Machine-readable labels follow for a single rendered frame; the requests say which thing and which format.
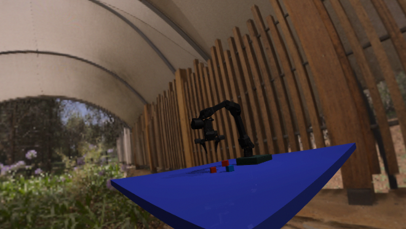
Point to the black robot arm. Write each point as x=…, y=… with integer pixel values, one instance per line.
x=235, y=110

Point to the small blue cube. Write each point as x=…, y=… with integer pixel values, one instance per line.
x=230, y=168

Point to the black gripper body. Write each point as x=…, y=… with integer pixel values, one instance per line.
x=220, y=137

